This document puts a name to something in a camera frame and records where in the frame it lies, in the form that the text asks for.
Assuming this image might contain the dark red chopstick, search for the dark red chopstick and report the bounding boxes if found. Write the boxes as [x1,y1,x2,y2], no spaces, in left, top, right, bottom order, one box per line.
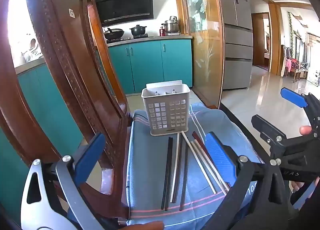
[192,131,230,190]

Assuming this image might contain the beige chopstick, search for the beige chopstick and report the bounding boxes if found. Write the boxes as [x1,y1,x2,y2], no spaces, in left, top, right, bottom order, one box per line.
[190,140,228,195]
[181,131,216,194]

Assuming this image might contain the white chopstick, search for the white chopstick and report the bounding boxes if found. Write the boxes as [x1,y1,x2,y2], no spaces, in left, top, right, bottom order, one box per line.
[170,132,180,203]

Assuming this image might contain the beige plastic utensil basket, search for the beige plastic utensil basket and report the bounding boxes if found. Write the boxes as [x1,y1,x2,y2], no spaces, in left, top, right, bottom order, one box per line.
[141,80,190,136]

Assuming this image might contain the teal lower kitchen cabinets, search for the teal lower kitchen cabinets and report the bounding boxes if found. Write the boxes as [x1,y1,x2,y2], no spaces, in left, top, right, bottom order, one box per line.
[18,36,193,155]

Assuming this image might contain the person's right hand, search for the person's right hand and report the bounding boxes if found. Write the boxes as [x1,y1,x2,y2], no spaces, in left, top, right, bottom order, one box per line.
[290,125,320,193]

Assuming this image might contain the blue striped cloth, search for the blue striped cloth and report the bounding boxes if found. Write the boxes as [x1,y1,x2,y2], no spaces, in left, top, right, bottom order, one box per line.
[126,103,262,229]

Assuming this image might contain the grey multi-door refrigerator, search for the grey multi-door refrigerator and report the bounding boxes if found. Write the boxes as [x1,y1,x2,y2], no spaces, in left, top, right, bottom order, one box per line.
[221,0,253,90]

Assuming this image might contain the stainless steel stockpot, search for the stainless steel stockpot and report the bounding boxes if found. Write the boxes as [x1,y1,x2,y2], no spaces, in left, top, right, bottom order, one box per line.
[162,16,180,34]

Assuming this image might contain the red bottle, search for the red bottle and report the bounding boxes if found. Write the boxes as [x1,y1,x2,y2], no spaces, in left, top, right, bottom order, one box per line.
[159,26,165,36]

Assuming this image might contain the white dish rack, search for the white dish rack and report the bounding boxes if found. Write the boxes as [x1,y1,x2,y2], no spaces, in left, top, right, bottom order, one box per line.
[22,38,43,63]

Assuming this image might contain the black cooking pot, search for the black cooking pot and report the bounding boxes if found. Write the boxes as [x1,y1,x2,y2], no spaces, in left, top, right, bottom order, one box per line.
[130,25,146,38]

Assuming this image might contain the carved wooden chair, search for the carved wooden chair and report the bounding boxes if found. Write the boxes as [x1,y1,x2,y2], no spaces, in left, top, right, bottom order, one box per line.
[1,0,131,219]

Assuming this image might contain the black wok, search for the black wok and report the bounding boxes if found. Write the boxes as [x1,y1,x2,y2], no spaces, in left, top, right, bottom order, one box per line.
[104,27,124,40]

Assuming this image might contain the black range hood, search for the black range hood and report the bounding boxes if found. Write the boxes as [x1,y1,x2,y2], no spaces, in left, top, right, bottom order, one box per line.
[95,0,154,27]

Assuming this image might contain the glass sliding door wooden frame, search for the glass sliding door wooden frame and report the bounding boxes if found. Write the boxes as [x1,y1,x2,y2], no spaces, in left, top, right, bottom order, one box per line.
[176,0,225,108]

